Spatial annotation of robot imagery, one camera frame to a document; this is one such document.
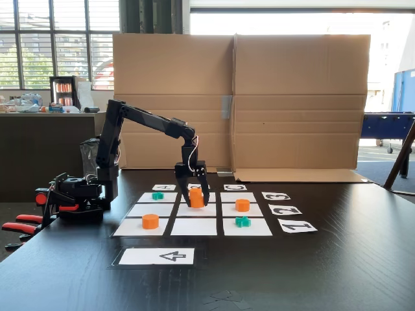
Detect grey translucent bin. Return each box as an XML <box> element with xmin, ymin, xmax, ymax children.
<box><xmin>80</xmin><ymin>138</ymin><xmax>100</xmax><ymax>178</ymax></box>

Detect dark green curtain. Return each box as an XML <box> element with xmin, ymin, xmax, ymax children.
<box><xmin>124</xmin><ymin>0</ymin><xmax>182</xmax><ymax>35</ymax></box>

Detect dark wooden leg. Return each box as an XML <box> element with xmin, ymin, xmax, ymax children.
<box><xmin>383</xmin><ymin>120</ymin><xmax>415</xmax><ymax>191</ymax></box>

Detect dark counter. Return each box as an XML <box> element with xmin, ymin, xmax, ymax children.
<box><xmin>0</xmin><ymin>111</ymin><xmax>113</xmax><ymax>203</ymax></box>

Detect black clamp red handles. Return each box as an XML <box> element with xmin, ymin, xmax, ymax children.
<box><xmin>1</xmin><ymin>187</ymin><xmax>54</xmax><ymax>252</ymax></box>
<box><xmin>58</xmin><ymin>203</ymin><xmax>104</xmax><ymax>223</ymax></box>

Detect clear plastic bottles pack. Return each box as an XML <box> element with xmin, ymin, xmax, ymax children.
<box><xmin>21</xmin><ymin>93</ymin><xmax>43</xmax><ymax>108</ymax></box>

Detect black mini fridge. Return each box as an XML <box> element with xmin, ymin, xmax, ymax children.
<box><xmin>49</xmin><ymin>75</ymin><xmax>82</xmax><ymax>111</ymax></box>

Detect paper sheet number 1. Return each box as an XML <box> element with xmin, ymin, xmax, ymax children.
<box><xmin>277</xmin><ymin>218</ymin><xmax>318</xmax><ymax>234</ymax></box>

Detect paper sheet number 3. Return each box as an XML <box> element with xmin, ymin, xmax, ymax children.
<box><xmin>261</xmin><ymin>191</ymin><xmax>292</xmax><ymax>201</ymax></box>

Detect white arrow paper sheet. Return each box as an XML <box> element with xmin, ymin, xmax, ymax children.
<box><xmin>118</xmin><ymin>248</ymin><xmax>195</xmax><ymax>266</ymax></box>

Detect brown cardboard screen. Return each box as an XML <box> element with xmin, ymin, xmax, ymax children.
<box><xmin>112</xmin><ymin>32</ymin><xmax>374</xmax><ymax>184</ymax></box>

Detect white paper grid square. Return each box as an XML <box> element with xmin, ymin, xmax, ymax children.
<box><xmin>112</xmin><ymin>218</ymin><xmax>169</xmax><ymax>237</ymax></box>
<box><xmin>176</xmin><ymin>203</ymin><xmax>217</xmax><ymax>217</ymax></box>
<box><xmin>222</xmin><ymin>218</ymin><xmax>273</xmax><ymax>236</ymax></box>
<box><xmin>220</xmin><ymin>192</ymin><xmax>257</xmax><ymax>200</ymax></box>
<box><xmin>137</xmin><ymin>192</ymin><xmax>178</xmax><ymax>203</ymax></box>
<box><xmin>170</xmin><ymin>218</ymin><xmax>218</xmax><ymax>236</ymax></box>
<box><xmin>180</xmin><ymin>192</ymin><xmax>217</xmax><ymax>203</ymax></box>
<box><xmin>221</xmin><ymin>203</ymin><xmax>264</xmax><ymax>217</ymax></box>
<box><xmin>126</xmin><ymin>203</ymin><xmax>175</xmax><ymax>217</ymax></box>

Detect grey tape strip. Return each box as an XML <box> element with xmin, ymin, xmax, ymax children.
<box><xmin>221</xmin><ymin>95</ymin><xmax>233</xmax><ymax>120</ymax></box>

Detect window with blinds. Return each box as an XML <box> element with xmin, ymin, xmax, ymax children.
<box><xmin>0</xmin><ymin>0</ymin><xmax>120</xmax><ymax>91</ymax></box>

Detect white paper bag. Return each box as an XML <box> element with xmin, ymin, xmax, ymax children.
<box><xmin>77</xmin><ymin>80</ymin><xmax>95</xmax><ymax>113</ymax></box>

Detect paper sheet number 2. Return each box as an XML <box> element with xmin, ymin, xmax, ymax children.
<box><xmin>268</xmin><ymin>204</ymin><xmax>303</xmax><ymax>216</ymax></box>

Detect blue upright panel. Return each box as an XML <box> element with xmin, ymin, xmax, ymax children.
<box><xmin>391</xmin><ymin>68</ymin><xmax>415</xmax><ymax>113</ymax></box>

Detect blue foosball table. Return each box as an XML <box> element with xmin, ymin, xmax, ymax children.
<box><xmin>359</xmin><ymin>111</ymin><xmax>415</xmax><ymax>155</ymax></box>

